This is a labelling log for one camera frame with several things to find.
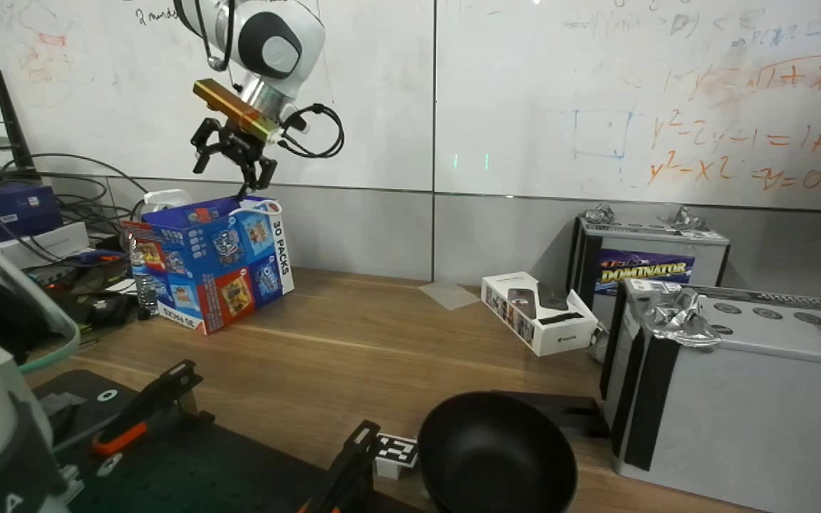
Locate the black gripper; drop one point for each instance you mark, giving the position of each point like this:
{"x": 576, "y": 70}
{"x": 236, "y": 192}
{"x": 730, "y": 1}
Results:
{"x": 241, "y": 144}

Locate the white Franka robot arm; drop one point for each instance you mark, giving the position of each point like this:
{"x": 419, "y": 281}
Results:
{"x": 278, "y": 44}

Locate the black frying pan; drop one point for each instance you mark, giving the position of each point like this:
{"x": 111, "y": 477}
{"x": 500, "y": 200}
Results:
{"x": 497, "y": 457}

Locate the yellow wrist camera bar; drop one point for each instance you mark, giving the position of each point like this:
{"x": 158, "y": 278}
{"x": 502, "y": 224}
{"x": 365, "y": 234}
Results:
{"x": 235, "y": 105}

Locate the black clamp orange trigger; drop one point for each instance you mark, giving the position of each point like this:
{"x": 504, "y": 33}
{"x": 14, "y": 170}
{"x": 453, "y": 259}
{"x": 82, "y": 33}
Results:
{"x": 158, "y": 388}

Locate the black white fiducial tag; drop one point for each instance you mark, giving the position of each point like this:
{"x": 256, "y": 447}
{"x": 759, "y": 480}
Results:
{"x": 397, "y": 453}

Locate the black perforated mat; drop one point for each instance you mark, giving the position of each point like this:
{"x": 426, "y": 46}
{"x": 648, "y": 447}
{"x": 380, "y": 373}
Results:
{"x": 201, "y": 473}

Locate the blue printed cardboard box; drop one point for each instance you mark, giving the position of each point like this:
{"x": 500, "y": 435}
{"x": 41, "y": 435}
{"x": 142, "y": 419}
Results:
{"x": 201, "y": 271}

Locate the small open white box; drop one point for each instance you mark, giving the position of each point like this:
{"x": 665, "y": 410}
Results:
{"x": 561, "y": 331}

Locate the dark blue device box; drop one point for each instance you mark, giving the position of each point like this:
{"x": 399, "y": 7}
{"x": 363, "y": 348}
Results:
{"x": 7, "y": 212}

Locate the large silver toaster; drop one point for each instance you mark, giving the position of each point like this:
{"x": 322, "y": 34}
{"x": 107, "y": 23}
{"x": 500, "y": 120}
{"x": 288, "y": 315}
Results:
{"x": 741, "y": 418}

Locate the black power adapter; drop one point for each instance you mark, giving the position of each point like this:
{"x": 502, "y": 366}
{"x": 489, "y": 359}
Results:
{"x": 98, "y": 309}

